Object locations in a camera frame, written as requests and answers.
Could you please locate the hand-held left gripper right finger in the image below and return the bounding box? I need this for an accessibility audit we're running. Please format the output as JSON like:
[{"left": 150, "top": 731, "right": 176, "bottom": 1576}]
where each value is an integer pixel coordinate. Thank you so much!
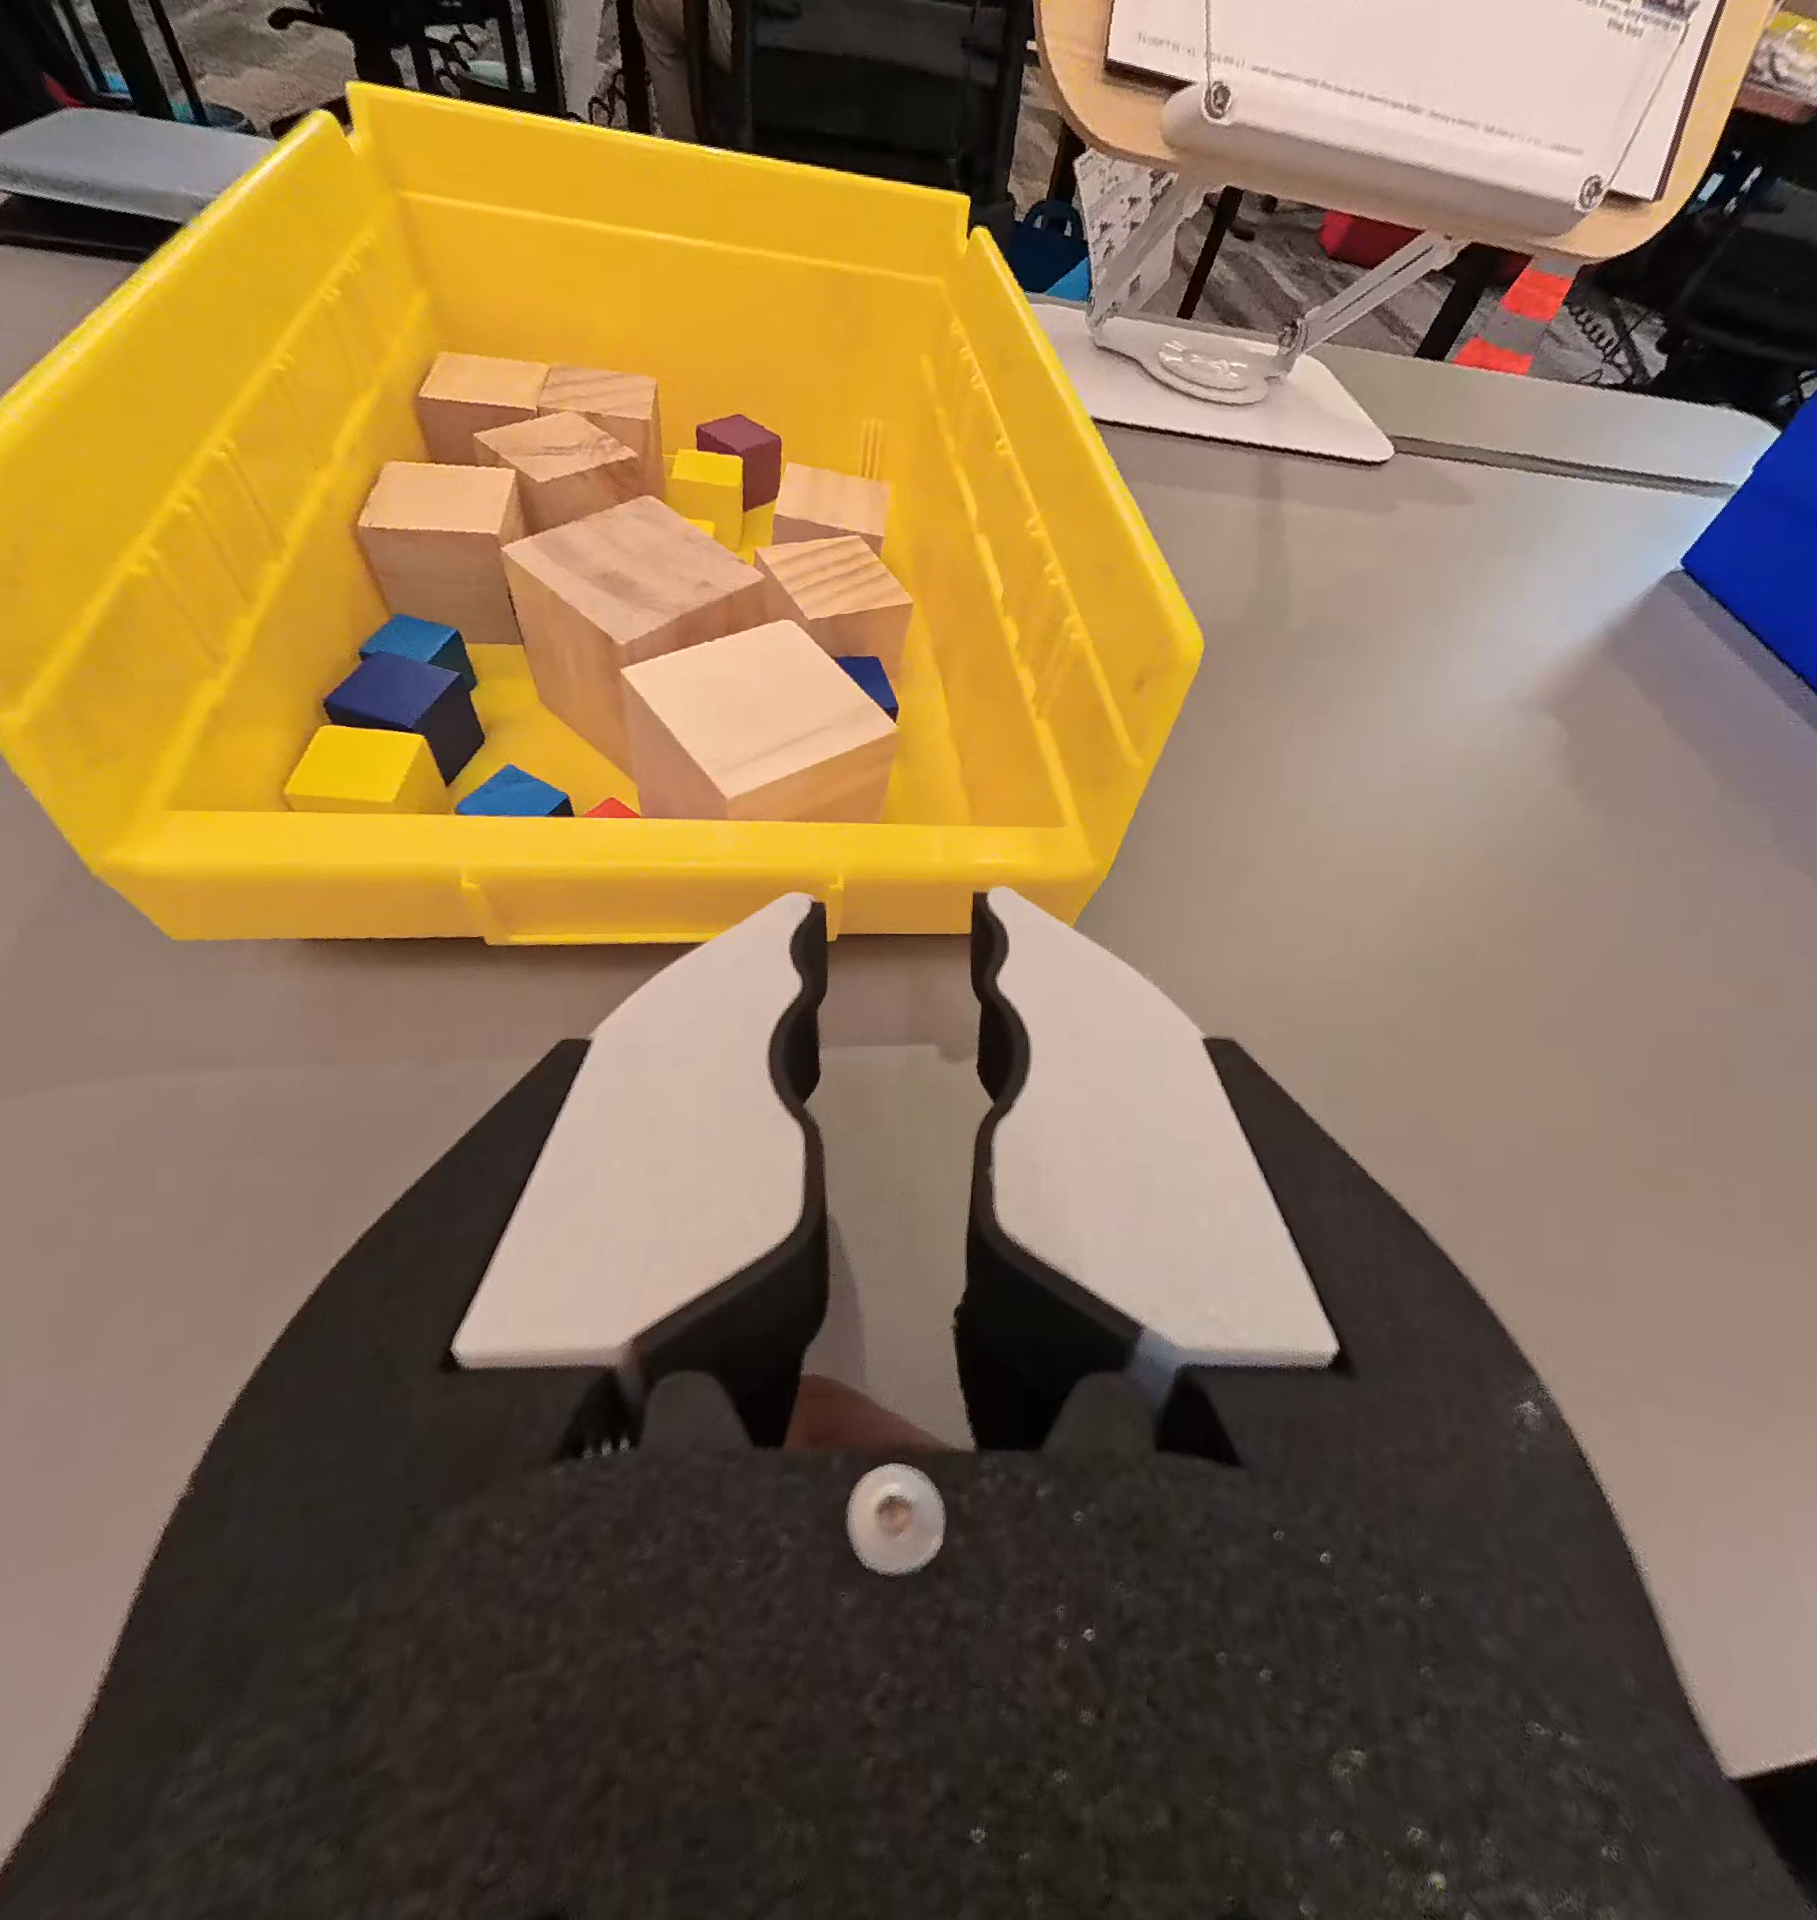
[{"left": 954, "top": 884, "right": 1341, "bottom": 1448}]

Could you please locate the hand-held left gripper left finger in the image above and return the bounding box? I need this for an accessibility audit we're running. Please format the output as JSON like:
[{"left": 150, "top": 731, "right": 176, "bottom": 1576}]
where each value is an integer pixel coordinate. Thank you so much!
[{"left": 449, "top": 890, "right": 836, "bottom": 1448}]

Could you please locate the pile of mixed wooden cubes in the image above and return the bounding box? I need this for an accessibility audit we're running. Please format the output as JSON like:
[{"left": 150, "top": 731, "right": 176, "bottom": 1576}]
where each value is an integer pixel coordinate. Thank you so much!
[{"left": 279, "top": 352, "right": 915, "bottom": 822}]

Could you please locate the blue plastic box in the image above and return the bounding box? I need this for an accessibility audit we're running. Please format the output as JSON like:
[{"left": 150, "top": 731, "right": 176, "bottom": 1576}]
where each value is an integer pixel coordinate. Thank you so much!
[{"left": 1680, "top": 349, "right": 1817, "bottom": 742}]

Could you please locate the yellow plastic box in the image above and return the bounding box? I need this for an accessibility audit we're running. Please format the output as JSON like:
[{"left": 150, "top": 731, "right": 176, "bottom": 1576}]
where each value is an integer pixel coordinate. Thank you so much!
[{"left": 0, "top": 82, "right": 1207, "bottom": 947}]

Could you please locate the orange traffic cone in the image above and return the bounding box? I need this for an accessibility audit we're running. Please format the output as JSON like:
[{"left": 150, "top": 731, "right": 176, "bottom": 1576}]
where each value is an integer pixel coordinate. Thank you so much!
[{"left": 1450, "top": 255, "right": 1586, "bottom": 374}]

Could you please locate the white printed sheet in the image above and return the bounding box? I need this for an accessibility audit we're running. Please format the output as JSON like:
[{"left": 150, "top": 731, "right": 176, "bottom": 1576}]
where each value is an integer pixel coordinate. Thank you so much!
[{"left": 1074, "top": 145, "right": 1200, "bottom": 288}]

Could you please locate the wooden board with instruction poster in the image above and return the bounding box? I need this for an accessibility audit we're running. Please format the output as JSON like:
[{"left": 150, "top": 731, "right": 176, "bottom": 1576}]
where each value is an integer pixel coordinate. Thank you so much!
[{"left": 1036, "top": 0, "right": 1786, "bottom": 258}]

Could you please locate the black office chair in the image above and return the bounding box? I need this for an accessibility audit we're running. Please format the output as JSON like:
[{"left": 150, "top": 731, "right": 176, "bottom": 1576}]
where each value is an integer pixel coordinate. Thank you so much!
[{"left": 696, "top": 0, "right": 1040, "bottom": 200}]

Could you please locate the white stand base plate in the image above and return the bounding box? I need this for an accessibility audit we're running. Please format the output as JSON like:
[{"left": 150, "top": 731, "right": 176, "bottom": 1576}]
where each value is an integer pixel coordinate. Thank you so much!
[{"left": 1079, "top": 175, "right": 1398, "bottom": 464}]

